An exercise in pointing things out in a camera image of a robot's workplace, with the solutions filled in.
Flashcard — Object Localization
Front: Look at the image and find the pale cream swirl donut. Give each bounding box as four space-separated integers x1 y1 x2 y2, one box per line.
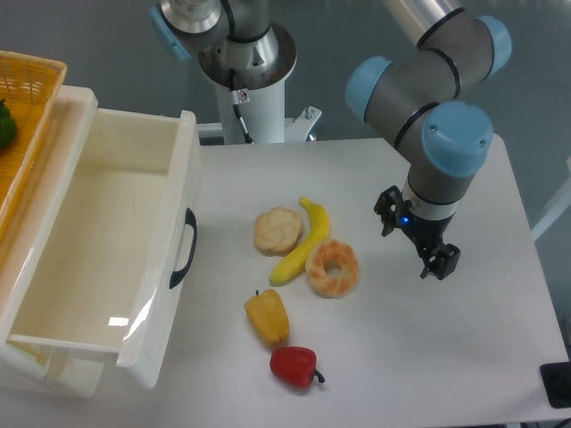
253 206 303 255

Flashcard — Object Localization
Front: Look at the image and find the black device at edge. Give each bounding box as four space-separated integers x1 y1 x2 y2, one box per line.
540 361 571 408

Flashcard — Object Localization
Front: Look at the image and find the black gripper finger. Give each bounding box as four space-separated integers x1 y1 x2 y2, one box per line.
374 185 402 237
420 243 461 280

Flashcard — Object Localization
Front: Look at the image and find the orange woven basket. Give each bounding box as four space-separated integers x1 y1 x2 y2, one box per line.
1 51 67 235

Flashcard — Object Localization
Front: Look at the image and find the green bell pepper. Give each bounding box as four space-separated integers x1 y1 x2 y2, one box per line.
0 99 18 150

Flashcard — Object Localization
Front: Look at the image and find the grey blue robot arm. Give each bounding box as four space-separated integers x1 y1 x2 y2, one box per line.
149 1 512 279

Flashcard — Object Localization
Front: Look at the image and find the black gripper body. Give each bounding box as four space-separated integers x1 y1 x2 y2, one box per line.
395 201 456 259

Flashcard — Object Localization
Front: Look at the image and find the yellow banana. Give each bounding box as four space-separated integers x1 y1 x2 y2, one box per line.
269 197 330 285

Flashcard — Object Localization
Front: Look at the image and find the red bell pepper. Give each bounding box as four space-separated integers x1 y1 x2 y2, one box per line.
269 346 326 388

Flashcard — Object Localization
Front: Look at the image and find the yellow bell pepper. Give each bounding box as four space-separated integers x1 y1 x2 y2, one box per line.
244 289 290 348

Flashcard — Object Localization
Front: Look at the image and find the white drawer cabinet frame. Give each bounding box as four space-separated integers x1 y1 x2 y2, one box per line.
1 86 103 398

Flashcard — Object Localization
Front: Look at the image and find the white frame bar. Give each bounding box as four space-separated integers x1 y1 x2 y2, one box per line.
530 153 571 242

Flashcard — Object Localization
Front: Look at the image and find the black drawer handle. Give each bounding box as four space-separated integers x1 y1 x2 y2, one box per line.
170 208 198 289

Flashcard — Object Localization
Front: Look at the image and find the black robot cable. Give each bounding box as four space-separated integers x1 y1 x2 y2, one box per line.
227 67 256 144

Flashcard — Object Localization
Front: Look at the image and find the white plastic drawer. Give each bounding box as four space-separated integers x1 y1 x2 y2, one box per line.
10 109 202 389

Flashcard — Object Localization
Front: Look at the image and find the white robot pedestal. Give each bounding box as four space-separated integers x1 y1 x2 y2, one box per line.
199 23 322 144

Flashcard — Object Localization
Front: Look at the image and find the orange glazed ring donut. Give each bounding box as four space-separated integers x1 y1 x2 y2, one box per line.
305 239 360 299

